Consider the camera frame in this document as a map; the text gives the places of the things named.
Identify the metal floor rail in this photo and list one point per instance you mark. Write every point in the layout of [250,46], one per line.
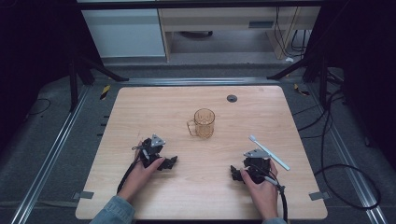
[348,161]
[43,161]
[199,81]

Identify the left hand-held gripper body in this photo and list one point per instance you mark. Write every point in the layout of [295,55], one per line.
[150,151]

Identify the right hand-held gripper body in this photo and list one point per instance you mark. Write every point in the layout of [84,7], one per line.
[257,163]

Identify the person's right hand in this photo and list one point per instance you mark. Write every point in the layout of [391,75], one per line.
[263,194]

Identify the grey tape piece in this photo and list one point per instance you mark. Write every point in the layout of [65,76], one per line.
[84,195]
[319,196]

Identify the amber glass mug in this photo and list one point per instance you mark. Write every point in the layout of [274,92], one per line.
[204,123]

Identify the white cabinet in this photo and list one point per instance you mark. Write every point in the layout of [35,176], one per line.
[124,32]

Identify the black metal stand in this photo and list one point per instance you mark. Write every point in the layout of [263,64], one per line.
[77,74]
[314,70]

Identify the white toothbrush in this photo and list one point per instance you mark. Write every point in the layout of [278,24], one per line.
[270,153]

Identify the yellow black tape strip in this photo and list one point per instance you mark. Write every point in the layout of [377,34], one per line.
[105,92]
[300,90]

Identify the person's left hand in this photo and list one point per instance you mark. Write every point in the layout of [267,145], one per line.
[140,179]

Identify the round black table grommet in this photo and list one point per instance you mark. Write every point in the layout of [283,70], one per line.
[232,98]

